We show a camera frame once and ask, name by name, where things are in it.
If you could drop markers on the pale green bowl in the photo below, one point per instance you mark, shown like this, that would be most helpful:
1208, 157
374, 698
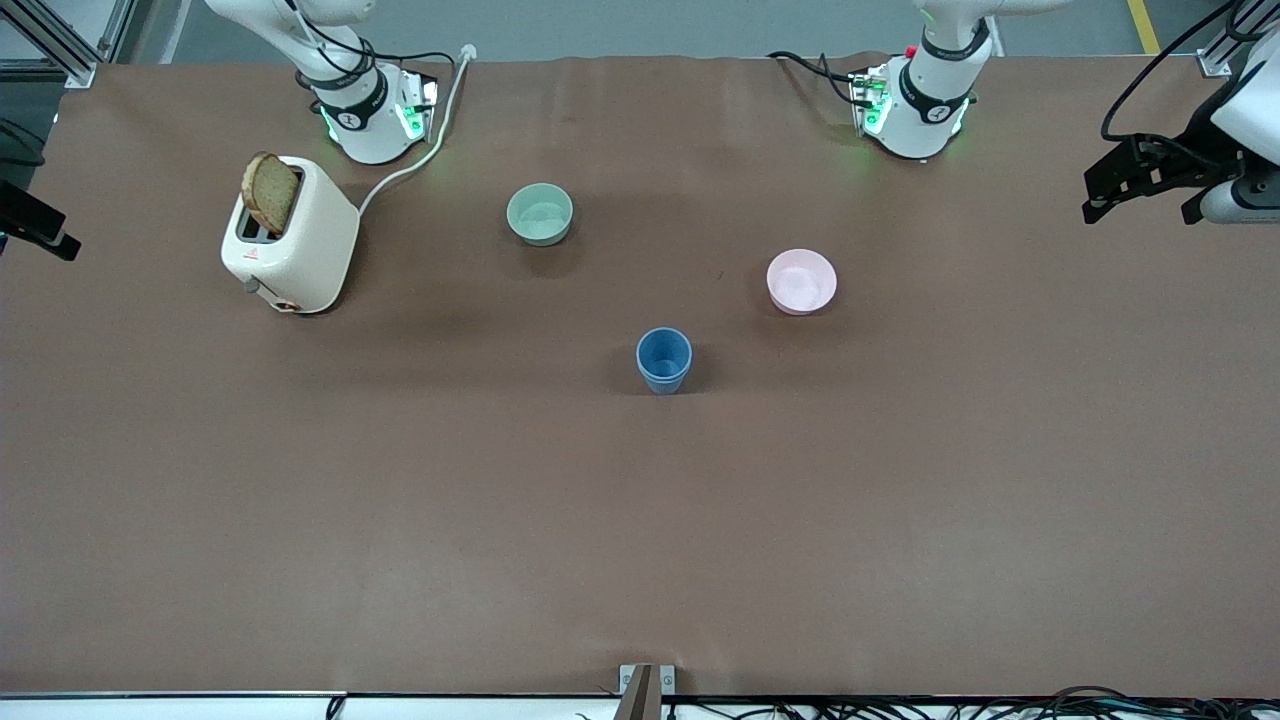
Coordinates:
540, 215

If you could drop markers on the brown bread slice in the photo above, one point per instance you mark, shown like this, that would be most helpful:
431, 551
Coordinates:
270, 195

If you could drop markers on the cream white toaster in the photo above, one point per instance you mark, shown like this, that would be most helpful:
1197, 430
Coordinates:
310, 250

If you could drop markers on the aluminium frame profile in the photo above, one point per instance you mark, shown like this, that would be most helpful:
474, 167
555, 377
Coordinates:
60, 50
1215, 62

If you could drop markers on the pink bowl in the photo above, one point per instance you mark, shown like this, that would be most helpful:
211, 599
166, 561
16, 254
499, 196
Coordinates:
800, 282

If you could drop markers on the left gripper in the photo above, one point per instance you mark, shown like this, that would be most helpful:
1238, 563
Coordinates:
1196, 151

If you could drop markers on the brown table cover mat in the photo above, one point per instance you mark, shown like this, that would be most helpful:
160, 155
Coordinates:
640, 550

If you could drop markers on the grey metal mount bracket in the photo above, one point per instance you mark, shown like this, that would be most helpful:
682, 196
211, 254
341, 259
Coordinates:
626, 678

